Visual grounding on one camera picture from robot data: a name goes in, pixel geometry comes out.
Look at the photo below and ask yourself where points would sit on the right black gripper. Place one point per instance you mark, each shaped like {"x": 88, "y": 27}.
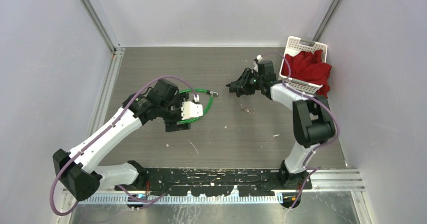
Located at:
{"x": 241, "y": 85}

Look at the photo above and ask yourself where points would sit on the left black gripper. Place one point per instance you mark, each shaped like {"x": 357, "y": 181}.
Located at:
{"x": 171, "y": 125}

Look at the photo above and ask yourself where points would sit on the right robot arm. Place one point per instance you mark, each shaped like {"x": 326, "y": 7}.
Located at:
{"x": 313, "y": 124}

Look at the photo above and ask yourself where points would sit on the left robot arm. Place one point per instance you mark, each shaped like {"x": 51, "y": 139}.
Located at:
{"x": 78, "y": 169}

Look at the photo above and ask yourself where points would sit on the small silver keys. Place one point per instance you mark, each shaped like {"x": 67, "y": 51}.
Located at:
{"x": 245, "y": 110}

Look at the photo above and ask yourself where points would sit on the white plastic basket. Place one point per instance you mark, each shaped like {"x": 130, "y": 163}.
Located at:
{"x": 293, "y": 47}

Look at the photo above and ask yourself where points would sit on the red cloth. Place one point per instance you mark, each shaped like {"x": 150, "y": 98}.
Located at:
{"x": 309, "y": 67}

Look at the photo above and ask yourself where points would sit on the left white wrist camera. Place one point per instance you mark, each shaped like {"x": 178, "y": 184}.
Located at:
{"x": 191, "y": 110}

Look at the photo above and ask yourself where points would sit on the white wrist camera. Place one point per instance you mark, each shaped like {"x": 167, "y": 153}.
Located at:
{"x": 191, "y": 110}
{"x": 256, "y": 61}

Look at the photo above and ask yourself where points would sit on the green cable lock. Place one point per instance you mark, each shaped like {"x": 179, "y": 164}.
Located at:
{"x": 206, "y": 100}

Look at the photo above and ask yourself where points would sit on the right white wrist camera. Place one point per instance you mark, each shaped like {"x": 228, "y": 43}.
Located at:
{"x": 256, "y": 61}

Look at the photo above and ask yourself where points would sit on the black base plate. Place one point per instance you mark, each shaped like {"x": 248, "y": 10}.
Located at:
{"x": 218, "y": 182}

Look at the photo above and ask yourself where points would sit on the right aluminium frame post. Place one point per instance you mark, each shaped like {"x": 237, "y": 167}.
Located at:
{"x": 326, "y": 19}

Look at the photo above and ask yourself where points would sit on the aluminium frame post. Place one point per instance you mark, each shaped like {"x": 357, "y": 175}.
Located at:
{"x": 87, "y": 4}
{"x": 326, "y": 19}

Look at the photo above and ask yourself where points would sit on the aluminium front rail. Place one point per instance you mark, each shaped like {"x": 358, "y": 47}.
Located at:
{"x": 320, "y": 181}

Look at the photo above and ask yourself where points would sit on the left aluminium frame post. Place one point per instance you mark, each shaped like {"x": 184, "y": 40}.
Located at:
{"x": 87, "y": 4}

